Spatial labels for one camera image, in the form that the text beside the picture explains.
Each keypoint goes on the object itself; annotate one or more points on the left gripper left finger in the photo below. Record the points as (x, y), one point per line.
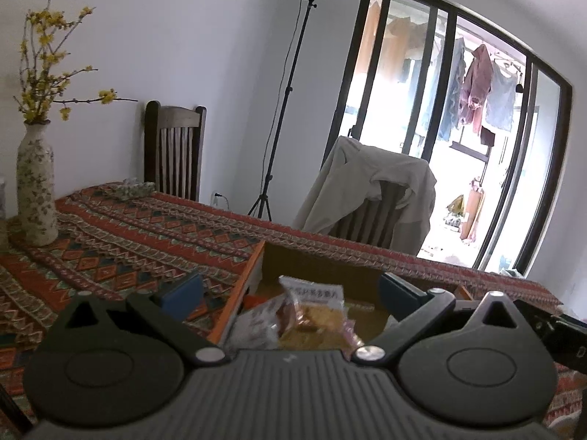
(163, 312)

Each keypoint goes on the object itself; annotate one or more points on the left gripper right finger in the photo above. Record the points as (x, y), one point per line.
(416, 313)

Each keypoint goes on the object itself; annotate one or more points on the clear cookie snack packet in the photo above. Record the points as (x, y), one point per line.
(316, 318)

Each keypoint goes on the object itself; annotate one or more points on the orange cardboard snack box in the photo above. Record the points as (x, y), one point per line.
(270, 261)

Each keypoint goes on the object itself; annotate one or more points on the patterned red tablecloth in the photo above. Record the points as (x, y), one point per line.
(75, 364)

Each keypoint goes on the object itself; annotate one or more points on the white snack packet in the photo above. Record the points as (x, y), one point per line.
(259, 328)

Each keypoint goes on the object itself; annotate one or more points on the chair with beige jacket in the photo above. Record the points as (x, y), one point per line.
(374, 221)

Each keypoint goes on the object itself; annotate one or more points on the floral tissue box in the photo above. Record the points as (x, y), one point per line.
(131, 189)

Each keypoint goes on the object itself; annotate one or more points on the beige jacket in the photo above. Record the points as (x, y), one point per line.
(354, 174)

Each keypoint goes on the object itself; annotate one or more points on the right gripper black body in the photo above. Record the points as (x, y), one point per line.
(564, 337)

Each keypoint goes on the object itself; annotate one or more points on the dark wooden chair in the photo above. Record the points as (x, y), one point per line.
(173, 139)

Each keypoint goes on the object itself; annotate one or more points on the floral ceramic vase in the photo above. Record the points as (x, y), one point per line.
(36, 187)

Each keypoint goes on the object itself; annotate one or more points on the black framed sliding window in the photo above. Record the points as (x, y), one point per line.
(430, 80)

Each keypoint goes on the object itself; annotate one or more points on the hanging red garment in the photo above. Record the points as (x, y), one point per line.
(476, 86)

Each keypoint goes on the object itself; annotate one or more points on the yellow flower branches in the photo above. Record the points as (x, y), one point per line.
(42, 49)

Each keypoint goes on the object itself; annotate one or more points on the black tripod light stand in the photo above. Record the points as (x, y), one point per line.
(261, 206)

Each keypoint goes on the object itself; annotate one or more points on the wall power outlet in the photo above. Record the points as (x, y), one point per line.
(220, 201)

